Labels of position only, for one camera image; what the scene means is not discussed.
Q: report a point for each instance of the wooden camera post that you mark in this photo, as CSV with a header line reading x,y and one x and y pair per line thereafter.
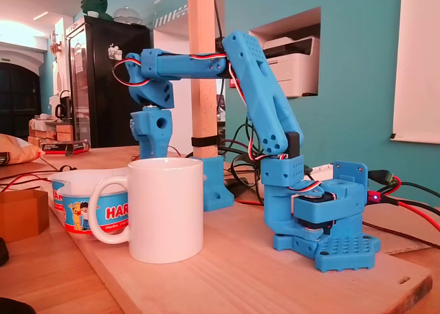
x,y
203,104

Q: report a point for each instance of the black electric kettle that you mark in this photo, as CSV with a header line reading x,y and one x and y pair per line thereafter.
x,y
63,108

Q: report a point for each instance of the green terminal power connector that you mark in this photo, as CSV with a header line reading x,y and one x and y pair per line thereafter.
x,y
381,177

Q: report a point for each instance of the brown hexagonal printed container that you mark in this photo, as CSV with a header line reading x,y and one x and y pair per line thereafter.
x,y
20,214

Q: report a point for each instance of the green Yoda figure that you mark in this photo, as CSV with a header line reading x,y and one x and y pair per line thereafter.
x,y
94,3

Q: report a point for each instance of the blue printed post mount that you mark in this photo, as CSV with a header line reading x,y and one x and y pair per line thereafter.
x,y
216,187

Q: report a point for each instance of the black rounded object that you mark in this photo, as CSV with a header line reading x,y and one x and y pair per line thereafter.
x,y
13,307

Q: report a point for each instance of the white office printer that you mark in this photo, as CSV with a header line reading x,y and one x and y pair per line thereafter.
x,y
299,70

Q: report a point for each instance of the red and black carton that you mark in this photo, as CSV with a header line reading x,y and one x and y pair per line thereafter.
x,y
65,146

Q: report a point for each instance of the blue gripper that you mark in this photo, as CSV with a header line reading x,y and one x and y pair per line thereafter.
x,y
152,124

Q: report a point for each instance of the black glass-door fridge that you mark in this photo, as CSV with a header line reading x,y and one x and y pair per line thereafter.
x,y
103,97

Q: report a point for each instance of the white wall board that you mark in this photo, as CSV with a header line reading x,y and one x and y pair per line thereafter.
x,y
419,63

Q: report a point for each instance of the blue 3D-printed robot arm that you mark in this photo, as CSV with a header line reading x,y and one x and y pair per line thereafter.
x,y
261,87

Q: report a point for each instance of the white ceiling light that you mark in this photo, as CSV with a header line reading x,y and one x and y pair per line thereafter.
x,y
40,16

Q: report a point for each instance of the beige paper bag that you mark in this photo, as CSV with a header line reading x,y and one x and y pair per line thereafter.
x,y
17,150

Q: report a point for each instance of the white fridge sticker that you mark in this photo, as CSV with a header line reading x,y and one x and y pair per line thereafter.
x,y
115,53

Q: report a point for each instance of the light wooden base board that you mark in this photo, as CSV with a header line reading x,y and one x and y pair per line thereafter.
x,y
240,279

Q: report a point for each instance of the red fire alarm box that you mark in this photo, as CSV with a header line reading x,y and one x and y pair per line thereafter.
x,y
233,83

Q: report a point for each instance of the wooden crate stack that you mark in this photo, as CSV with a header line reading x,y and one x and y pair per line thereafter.
x,y
51,132

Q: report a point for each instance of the controller board with LED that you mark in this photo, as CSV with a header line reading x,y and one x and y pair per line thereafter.
x,y
374,197

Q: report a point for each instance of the clear glass dome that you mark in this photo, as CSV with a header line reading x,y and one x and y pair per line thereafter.
x,y
127,16

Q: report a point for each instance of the white ceramic mug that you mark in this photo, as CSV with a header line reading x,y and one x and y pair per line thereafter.
x,y
165,211

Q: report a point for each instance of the clear plastic Haribo tub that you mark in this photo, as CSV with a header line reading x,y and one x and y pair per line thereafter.
x,y
74,207

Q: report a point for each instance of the brown cardboard sheet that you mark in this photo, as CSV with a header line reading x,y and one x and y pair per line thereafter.
x,y
388,245

